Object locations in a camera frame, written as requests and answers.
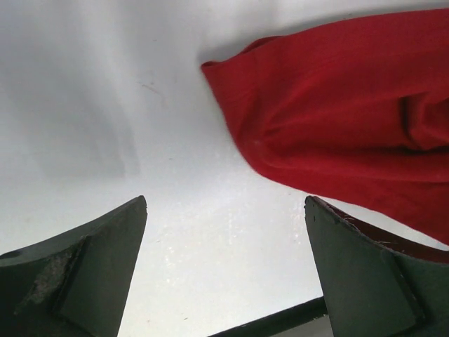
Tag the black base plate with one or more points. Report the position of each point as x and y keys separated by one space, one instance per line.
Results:
x=279 y=322

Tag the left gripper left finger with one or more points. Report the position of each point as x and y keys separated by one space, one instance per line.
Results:
x=75 y=283

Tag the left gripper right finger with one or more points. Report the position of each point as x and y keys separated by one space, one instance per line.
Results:
x=376 y=283

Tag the red t shirt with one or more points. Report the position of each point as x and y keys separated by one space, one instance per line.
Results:
x=354 y=110

